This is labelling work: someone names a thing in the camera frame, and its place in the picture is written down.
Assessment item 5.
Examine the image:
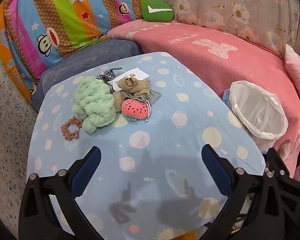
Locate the bin with white liner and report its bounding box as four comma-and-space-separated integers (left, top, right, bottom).
224, 81, 288, 153

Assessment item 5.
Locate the brown hair scrunchie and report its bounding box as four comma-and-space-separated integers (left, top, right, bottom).
61, 116, 82, 141

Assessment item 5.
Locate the light blue planet tablecloth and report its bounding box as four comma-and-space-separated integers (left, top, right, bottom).
27, 53, 265, 239

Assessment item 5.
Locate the grey plastic packet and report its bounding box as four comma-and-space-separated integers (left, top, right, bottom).
147, 89, 161, 106

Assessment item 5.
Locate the colourful monkey print pillow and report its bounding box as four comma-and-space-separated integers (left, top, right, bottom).
0, 0, 144, 101

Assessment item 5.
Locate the small pink cushion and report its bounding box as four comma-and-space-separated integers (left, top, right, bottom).
285, 44, 300, 96

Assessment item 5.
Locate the mint green chunky knit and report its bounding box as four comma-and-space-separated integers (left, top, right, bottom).
71, 76, 116, 134

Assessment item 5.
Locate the watermelon coin pouch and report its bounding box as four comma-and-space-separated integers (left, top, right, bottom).
121, 99, 151, 122

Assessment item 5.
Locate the pink blanket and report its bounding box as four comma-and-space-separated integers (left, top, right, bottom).
107, 20, 300, 177

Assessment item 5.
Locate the white paper tag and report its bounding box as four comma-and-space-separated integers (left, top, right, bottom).
108, 68, 149, 91

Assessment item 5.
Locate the grey floral pillow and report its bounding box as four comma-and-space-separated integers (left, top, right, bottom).
161, 0, 300, 55

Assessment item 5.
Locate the black white patterned hairband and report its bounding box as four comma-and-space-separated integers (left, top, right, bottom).
96, 67, 122, 82

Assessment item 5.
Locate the blue grey velvet cushion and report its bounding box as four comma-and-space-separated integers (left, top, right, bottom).
32, 39, 143, 112

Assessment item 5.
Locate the green round cushion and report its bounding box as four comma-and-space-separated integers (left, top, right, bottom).
141, 0, 174, 23

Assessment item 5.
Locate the beige stocking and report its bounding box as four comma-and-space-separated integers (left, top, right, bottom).
112, 77, 151, 113

